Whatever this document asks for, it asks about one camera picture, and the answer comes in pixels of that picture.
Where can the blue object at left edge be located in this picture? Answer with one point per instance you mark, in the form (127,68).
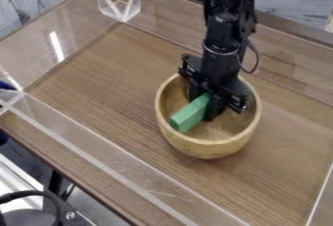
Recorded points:
(5,86)

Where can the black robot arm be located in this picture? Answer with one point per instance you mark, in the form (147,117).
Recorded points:
(230,22)

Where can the green rectangular block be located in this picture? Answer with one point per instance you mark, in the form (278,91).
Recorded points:
(188,116)

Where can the clear acrylic corner bracket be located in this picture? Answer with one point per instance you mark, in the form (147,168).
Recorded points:
(119,10)

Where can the black table leg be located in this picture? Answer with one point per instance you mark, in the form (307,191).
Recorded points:
(55,183)

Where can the grey metal base plate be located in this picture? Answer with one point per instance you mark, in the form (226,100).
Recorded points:
(43,216)

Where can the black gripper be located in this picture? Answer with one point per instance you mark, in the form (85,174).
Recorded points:
(211,75)

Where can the brown wooden bowl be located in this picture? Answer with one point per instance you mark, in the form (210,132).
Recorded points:
(213,139)

